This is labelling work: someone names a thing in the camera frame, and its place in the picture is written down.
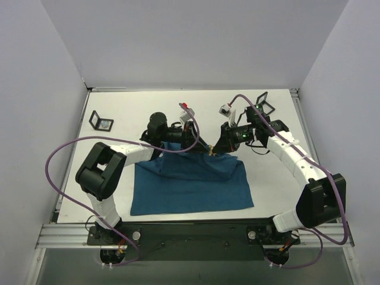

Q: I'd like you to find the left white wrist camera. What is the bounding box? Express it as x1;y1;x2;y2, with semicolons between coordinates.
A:
179;103;195;125

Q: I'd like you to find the purple cable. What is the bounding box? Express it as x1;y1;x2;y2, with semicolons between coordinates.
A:
46;102;200;267
227;94;349;270

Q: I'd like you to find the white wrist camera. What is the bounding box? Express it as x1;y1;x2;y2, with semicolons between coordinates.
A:
179;103;195;125
219;104;236;127

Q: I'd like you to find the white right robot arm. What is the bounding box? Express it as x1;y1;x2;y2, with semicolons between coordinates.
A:
212;104;346;233

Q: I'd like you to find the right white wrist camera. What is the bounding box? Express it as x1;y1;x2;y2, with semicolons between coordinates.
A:
219;104;236;127

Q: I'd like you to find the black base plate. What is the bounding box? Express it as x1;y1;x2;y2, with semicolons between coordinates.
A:
87;218;300;265

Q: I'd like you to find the black display box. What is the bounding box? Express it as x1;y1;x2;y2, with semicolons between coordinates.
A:
88;110;114;132
255;91;276;116

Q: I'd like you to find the blue t-shirt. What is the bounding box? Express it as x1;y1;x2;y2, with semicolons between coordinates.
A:
130;143;254;216

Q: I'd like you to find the left black display box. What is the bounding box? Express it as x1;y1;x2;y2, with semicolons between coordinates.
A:
88;110;114;132

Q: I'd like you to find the gold leaf brooch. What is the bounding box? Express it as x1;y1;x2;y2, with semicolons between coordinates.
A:
208;145;216;156

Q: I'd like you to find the aluminium frame rail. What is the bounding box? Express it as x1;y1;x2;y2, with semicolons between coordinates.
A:
35;224;99;249

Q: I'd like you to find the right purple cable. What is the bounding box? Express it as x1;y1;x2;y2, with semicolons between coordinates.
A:
227;94;349;270

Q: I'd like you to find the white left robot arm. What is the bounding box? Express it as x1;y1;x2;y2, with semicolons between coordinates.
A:
75;112;212;245

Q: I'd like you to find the right black display box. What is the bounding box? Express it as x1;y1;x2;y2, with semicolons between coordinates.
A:
255;91;276;116

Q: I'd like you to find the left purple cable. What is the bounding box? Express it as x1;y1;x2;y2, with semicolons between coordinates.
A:
46;102;200;267

